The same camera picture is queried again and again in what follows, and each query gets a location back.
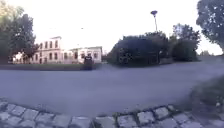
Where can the dark bush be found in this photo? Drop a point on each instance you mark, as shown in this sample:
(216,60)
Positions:
(136,50)

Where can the grey cobblestone strip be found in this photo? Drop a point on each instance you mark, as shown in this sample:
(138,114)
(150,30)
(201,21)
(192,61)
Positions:
(30,115)

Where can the dark tree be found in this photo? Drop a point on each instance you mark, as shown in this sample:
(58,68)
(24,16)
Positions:
(213,16)

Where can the grass strip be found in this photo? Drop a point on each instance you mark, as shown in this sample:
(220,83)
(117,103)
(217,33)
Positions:
(40,66)

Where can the grey asphalt road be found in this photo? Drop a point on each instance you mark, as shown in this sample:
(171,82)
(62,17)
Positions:
(106,86)

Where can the large leafy tree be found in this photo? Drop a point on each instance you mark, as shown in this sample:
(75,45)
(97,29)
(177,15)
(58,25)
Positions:
(16,33)

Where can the dark bin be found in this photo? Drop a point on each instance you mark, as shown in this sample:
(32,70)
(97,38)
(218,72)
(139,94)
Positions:
(88,62)

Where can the pale building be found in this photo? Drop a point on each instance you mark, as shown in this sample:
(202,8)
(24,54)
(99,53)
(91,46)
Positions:
(50,50)

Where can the street lamp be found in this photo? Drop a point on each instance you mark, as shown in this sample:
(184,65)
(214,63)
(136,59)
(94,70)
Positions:
(154,13)

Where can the grass patch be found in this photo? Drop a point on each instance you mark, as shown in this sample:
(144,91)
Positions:
(210,93)

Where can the clump of trees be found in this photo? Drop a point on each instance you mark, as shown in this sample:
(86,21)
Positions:
(185,46)

